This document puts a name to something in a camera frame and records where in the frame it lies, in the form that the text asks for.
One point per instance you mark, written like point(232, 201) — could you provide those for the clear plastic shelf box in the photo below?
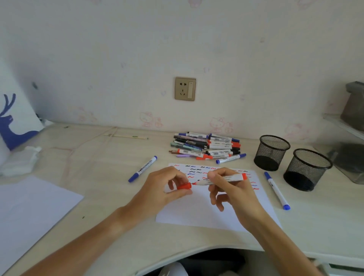
point(345, 147)

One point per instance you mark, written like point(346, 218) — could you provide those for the blank white paper sheet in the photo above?
point(28, 216)

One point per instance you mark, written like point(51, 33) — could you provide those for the white paper with coloured scribbles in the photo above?
point(196, 209)

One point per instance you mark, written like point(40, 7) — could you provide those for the beige wall socket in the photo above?
point(185, 88)

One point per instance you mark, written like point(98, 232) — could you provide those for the white cushion with blue deer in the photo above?
point(14, 119)

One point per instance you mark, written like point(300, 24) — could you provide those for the person's right hand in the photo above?
point(241, 199)

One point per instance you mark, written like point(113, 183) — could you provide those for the person's dark trousers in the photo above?
point(210, 263)

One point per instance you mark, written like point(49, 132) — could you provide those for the white marker with red end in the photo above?
point(234, 178)

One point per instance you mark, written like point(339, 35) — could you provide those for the thin wooden stick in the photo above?
point(126, 136)

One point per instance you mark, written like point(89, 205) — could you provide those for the crumpled white tissue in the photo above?
point(20, 160)

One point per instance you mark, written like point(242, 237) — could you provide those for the pile of markers and pens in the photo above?
point(204, 145)

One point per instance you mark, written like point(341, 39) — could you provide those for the person's left hand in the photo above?
point(155, 190)

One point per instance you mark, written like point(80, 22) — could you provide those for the person's right forearm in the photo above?
point(281, 250)

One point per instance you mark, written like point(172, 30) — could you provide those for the white marker with blue cap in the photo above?
point(231, 158)
point(143, 169)
point(276, 190)

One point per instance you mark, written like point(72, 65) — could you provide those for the black mesh pen cup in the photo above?
point(307, 170)
point(270, 153)

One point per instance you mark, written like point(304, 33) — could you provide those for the person's left thumb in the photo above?
point(179, 195)

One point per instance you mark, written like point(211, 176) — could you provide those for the red marker cap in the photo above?
point(184, 186)

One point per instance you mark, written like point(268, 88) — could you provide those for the person's left forearm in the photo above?
point(85, 247)

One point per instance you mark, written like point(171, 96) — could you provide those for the person's right thumb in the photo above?
point(217, 182)

